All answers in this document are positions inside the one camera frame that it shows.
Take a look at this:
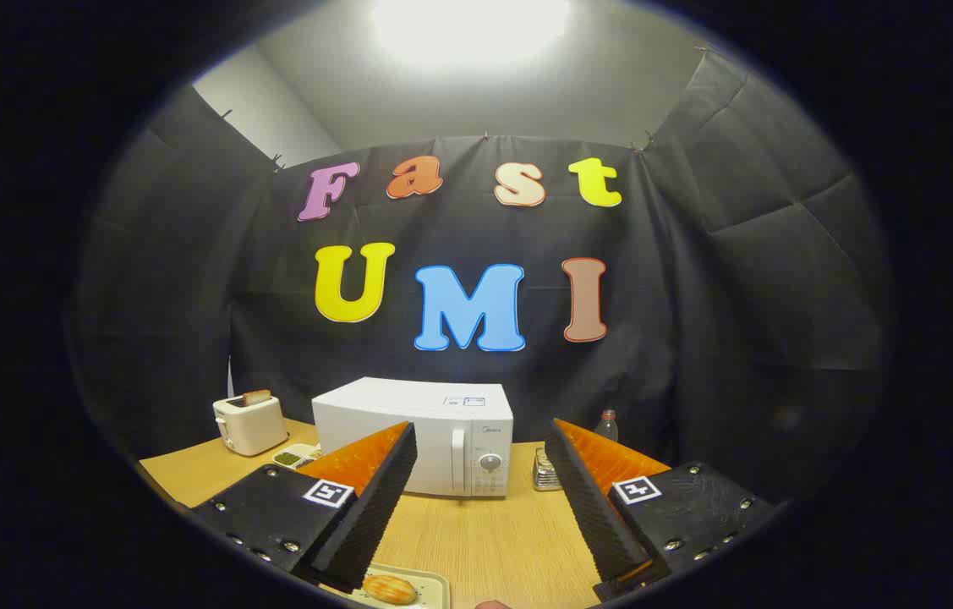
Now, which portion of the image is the cream plastic tray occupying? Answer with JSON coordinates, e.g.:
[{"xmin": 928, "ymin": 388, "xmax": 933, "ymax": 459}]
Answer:
[{"xmin": 341, "ymin": 565, "xmax": 452, "ymax": 609}]

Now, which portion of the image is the golden bread roll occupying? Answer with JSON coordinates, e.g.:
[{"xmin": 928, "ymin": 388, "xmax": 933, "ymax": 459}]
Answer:
[{"xmin": 362, "ymin": 574, "xmax": 419, "ymax": 606}]

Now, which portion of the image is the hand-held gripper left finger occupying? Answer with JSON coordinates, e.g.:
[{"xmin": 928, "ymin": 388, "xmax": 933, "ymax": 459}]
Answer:
[{"xmin": 187, "ymin": 421, "xmax": 419, "ymax": 593}]

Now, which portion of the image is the metal wire basket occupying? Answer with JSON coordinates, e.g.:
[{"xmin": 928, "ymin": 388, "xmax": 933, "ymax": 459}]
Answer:
[{"xmin": 532, "ymin": 447, "xmax": 566, "ymax": 492}]

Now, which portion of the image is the white microwave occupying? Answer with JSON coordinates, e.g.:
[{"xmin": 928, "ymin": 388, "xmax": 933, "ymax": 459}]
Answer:
[{"xmin": 312, "ymin": 377, "xmax": 515, "ymax": 500}]

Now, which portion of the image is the white divided bean dish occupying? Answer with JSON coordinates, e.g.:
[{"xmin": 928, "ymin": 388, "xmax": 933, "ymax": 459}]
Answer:
[{"xmin": 271, "ymin": 442, "xmax": 325, "ymax": 471}]

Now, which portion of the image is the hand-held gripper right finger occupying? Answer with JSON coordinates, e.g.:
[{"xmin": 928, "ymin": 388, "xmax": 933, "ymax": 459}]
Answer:
[{"xmin": 544, "ymin": 417, "xmax": 781, "ymax": 603}]

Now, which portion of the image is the white toaster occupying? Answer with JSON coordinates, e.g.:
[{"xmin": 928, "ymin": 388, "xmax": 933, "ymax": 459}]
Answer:
[{"xmin": 212, "ymin": 393, "xmax": 289, "ymax": 458}]

